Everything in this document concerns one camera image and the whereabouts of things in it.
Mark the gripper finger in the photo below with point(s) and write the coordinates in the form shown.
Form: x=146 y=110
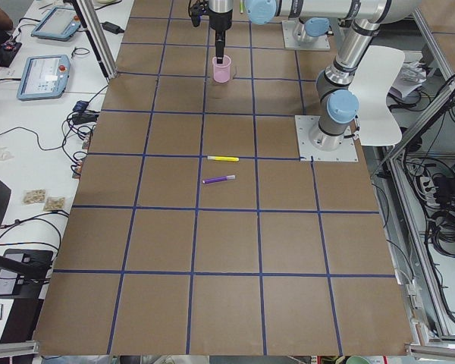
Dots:
x=219 y=54

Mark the purple marker pen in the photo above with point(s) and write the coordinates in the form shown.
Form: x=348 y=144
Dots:
x=213 y=180

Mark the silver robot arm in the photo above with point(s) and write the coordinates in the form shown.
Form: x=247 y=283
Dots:
x=339 y=106
x=220 y=20

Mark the pink mesh pen cup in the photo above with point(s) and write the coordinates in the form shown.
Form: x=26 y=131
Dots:
x=221 y=71

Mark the yellow highlighter pen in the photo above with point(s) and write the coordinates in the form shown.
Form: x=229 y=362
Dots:
x=219 y=158

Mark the black power adapter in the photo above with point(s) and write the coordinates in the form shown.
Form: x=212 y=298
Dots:
x=112 y=28

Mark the blue plaid pouch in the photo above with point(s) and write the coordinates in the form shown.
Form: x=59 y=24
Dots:
x=80 y=106

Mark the upper blue teach pendant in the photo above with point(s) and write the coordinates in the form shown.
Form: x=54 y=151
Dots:
x=60 y=24

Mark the blue teach pendant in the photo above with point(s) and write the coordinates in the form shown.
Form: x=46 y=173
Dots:
x=60 y=24
x=44 y=77

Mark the lower blue teach pendant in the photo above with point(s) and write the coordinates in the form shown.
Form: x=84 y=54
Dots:
x=44 y=77

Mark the white plastic chair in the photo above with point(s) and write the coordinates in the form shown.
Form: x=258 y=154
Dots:
x=372 y=81

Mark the brown paper table mat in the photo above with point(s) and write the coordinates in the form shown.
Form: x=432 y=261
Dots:
x=290 y=258

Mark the small bag of parts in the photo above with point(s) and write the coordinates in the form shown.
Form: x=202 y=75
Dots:
x=37 y=196

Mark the crumpled white tissue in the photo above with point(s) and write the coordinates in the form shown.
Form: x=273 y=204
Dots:
x=5 y=154

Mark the white power strip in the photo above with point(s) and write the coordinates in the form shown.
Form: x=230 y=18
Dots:
x=426 y=188

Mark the aluminium frame post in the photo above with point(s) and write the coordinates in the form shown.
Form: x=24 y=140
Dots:
x=94 y=33

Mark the black camera stand base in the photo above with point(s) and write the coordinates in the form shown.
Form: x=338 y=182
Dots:
x=23 y=272

